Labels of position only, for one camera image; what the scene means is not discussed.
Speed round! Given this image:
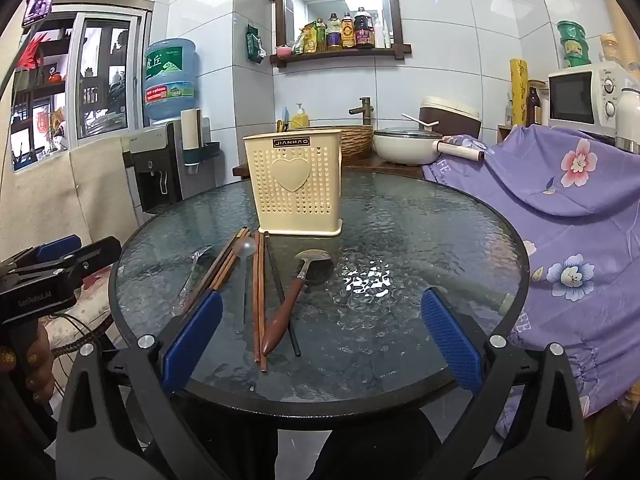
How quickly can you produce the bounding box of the teal wall holder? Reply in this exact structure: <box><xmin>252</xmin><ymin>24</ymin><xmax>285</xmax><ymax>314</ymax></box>
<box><xmin>182</xmin><ymin>141</ymin><xmax>222</xmax><ymax>167</ymax></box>

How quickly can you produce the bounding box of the wooden framed mirror shelf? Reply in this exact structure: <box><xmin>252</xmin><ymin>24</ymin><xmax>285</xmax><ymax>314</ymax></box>
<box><xmin>269</xmin><ymin>0</ymin><xmax>412</xmax><ymax>68</ymax></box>

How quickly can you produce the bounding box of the yellow wrap roll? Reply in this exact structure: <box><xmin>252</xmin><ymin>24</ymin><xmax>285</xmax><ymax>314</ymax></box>
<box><xmin>510</xmin><ymin>58</ymin><xmax>530</xmax><ymax>127</ymax></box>

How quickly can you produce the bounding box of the clear plastic spoon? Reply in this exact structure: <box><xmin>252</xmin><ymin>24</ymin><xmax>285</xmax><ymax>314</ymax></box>
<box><xmin>235</xmin><ymin>238</ymin><xmax>258</xmax><ymax>335</ymax></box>

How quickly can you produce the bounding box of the sliding window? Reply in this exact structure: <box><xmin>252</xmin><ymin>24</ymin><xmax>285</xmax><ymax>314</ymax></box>
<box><xmin>10</xmin><ymin>7</ymin><xmax>151</xmax><ymax>173</ymax></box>

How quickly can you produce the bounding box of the dark-tipped wooden chopsticks pair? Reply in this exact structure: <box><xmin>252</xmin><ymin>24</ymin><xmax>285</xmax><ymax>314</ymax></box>
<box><xmin>180</xmin><ymin>228</ymin><xmax>244</xmax><ymax>313</ymax></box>

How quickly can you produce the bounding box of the brown and white rice cooker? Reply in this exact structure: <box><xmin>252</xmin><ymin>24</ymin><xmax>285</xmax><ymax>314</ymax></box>
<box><xmin>419</xmin><ymin>96</ymin><xmax>482</xmax><ymax>142</ymax></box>

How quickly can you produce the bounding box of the white microwave oven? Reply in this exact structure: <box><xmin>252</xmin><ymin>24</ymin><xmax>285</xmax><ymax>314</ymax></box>
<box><xmin>547</xmin><ymin>62</ymin><xmax>632</xmax><ymax>133</ymax></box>

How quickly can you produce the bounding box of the water dispenser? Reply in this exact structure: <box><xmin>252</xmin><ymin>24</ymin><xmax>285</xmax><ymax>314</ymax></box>
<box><xmin>129</xmin><ymin>120</ymin><xmax>183</xmax><ymax>213</ymax></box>

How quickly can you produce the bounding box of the brown glass bottle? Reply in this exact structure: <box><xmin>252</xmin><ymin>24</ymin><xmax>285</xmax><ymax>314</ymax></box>
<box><xmin>526</xmin><ymin>80</ymin><xmax>548</xmax><ymax>127</ymax></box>

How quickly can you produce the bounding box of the white ladle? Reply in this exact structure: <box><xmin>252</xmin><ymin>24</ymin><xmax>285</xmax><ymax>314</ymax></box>
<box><xmin>401</xmin><ymin>112</ymin><xmax>441</xmax><ymax>133</ymax></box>

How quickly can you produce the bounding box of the person's left hand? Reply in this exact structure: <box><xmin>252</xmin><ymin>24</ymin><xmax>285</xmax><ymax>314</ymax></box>
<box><xmin>0</xmin><ymin>325</ymin><xmax>56</xmax><ymax>405</ymax></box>

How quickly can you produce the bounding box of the white kettle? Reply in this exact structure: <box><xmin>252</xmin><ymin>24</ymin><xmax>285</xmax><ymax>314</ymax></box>
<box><xmin>615</xmin><ymin>87</ymin><xmax>640</xmax><ymax>153</ymax></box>

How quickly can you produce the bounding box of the dark sauce bottle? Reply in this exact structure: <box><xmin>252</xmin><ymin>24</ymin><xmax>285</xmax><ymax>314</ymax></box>
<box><xmin>354</xmin><ymin>7</ymin><xmax>376</xmax><ymax>49</ymax></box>

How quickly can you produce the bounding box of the amber oil bottle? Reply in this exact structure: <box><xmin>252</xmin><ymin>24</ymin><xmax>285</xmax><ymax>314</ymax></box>
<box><xmin>341</xmin><ymin>11</ymin><xmax>357</xmax><ymax>50</ymax></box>

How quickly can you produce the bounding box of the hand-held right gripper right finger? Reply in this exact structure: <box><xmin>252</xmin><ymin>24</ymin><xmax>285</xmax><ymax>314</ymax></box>
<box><xmin>421</xmin><ymin>287</ymin><xmax>586</xmax><ymax>480</ymax></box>

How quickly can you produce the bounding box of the floral seat cushion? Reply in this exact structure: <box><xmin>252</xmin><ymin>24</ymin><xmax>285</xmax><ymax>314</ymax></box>
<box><xmin>47</xmin><ymin>267</ymin><xmax>118</xmax><ymax>361</ymax></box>

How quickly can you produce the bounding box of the black chopstick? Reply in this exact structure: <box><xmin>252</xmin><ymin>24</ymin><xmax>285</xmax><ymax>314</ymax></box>
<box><xmin>263</xmin><ymin>231</ymin><xmax>302</xmax><ymax>358</ymax></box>

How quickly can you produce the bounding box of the white cooking pot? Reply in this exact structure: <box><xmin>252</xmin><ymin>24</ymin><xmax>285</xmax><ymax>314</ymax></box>
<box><xmin>372</xmin><ymin>130</ymin><xmax>486</xmax><ymax>167</ymax></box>

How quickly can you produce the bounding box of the purple floral cloth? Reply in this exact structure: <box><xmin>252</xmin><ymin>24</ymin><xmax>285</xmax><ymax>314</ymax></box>
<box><xmin>422</xmin><ymin>124</ymin><xmax>640</xmax><ymax>421</ymax></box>

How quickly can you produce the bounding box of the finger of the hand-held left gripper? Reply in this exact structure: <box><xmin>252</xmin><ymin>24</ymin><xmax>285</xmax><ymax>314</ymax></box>
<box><xmin>0</xmin><ymin>234</ymin><xmax>83</xmax><ymax>276</ymax></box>
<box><xmin>10</xmin><ymin>236</ymin><xmax>122</xmax><ymax>291</ymax></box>

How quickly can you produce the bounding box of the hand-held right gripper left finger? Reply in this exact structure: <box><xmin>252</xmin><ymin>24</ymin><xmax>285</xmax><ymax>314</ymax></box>
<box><xmin>55</xmin><ymin>289</ymin><xmax>236</xmax><ymax>480</ymax></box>

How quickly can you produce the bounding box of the stack of green cups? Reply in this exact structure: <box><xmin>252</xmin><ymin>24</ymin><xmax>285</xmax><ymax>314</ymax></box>
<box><xmin>556</xmin><ymin>20</ymin><xmax>592</xmax><ymax>68</ymax></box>

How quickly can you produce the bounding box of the wicker basket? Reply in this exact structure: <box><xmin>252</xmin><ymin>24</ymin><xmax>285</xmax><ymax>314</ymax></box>
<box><xmin>341</xmin><ymin>125</ymin><xmax>375</xmax><ymax>160</ymax></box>

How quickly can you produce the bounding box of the blue water jug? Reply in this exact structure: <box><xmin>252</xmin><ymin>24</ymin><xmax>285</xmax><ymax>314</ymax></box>
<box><xmin>144</xmin><ymin>38</ymin><xmax>199</xmax><ymax>123</ymax></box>

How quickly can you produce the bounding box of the cream plastic utensil holder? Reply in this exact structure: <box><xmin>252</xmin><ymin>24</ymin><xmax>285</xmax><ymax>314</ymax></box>
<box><xmin>242</xmin><ymin>129</ymin><xmax>345</xmax><ymax>236</ymax></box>

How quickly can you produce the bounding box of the wooden counter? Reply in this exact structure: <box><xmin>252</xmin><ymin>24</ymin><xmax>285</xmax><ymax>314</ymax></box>
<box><xmin>232</xmin><ymin>152</ymin><xmax>426</xmax><ymax>179</ymax></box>

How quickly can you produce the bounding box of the clear plastic fork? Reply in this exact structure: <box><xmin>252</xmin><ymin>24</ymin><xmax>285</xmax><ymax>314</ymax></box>
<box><xmin>172</xmin><ymin>245</ymin><xmax>213</xmax><ymax>317</ymax></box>

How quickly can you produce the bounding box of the purple label bottle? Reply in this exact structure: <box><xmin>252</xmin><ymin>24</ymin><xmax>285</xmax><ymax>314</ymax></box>
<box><xmin>327</xmin><ymin>12</ymin><xmax>343</xmax><ymax>51</ymax></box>

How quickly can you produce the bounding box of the beige cloth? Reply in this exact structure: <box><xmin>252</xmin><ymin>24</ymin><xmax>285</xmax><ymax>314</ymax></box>
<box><xmin>0</xmin><ymin>135</ymin><xmax>146</xmax><ymax>261</ymax></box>

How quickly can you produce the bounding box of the green hanging packet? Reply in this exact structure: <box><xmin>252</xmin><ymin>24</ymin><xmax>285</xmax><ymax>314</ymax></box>
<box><xmin>245</xmin><ymin>24</ymin><xmax>267</xmax><ymax>64</ymax></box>

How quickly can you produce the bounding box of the glass pot lid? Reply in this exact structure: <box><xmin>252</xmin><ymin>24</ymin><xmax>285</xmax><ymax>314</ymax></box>
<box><xmin>374</xmin><ymin>126</ymin><xmax>445</xmax><ymax>142</ymax></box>

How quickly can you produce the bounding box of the bronze faucet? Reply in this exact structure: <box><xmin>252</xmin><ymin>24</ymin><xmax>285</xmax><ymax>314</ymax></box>
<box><xmin>348</xmin><ymin>96</ymin><xmax>373</xmax><ymax>127</ymax></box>

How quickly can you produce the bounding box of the metal spoon with brown handle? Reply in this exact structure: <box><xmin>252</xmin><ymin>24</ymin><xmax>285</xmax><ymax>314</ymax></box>
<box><xmin>261</xmin><ymin>249</ymin><xmax>335</xmax><ymax>356</ymax></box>

